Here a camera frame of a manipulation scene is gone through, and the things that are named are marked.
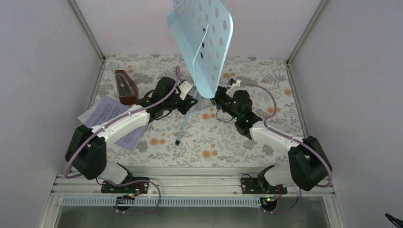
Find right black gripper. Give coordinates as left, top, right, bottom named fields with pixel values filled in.
left=204, top=84, right=240, bottom=121

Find brown wooden metronome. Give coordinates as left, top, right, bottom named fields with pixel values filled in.
left=115, top=70, right=139, bottom=106

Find sheet music pages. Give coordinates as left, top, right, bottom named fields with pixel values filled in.
left=83, top=96, right=149, bottom=151

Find light blue music stand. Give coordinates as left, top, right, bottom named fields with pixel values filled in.
left=167, top=0, right=234, bottom=145

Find white sheet music page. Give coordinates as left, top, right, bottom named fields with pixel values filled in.
left=77, top=105, right=96, bottom=124

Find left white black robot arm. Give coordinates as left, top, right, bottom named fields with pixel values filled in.
left=64, top=77, right=197, bottom=192

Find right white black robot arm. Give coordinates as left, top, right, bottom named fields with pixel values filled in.
left=211, top=86, right=333, bottom=193

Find floral patterned table cloth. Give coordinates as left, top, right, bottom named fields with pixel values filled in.
left=96, top=54, right=304, bottom=168

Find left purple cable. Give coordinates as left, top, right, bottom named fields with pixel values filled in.
left=63, top=66, right=162, bottom=215

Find purple cable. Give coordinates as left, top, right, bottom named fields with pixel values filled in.
left=240, top=82, right=334, bottom=216
left=63, top=66, right=162, bottom=215

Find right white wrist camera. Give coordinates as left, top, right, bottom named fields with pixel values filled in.
left=226, top=78, right=241, bottom=95

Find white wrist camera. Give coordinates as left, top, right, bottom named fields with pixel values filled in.
left=226, top=78, right=241, bottom=95
left=178, top=80, right=194, bottom=100

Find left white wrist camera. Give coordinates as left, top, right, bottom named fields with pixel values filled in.
left=178, top=80, right=194, bottom=100

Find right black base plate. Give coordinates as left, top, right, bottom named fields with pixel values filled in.
left=240, top=176, right=288, bottom=195

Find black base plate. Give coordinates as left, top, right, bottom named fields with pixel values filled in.
left=240, top=176, right=288, bottom=195
left=101, top=177, right=149, bottom=195

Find aluminium mounting rail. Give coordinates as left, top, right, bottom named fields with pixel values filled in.
left=51, top=166, right=336, bottom=198

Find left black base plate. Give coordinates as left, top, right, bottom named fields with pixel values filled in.
left=101, top=177, right=149, bottom=195

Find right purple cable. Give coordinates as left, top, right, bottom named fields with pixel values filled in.
left=240, top=82, right=334, bottom=216

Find grey slotted cable duct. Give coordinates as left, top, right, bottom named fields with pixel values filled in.
left=60, top=196, right=261, bottom=208

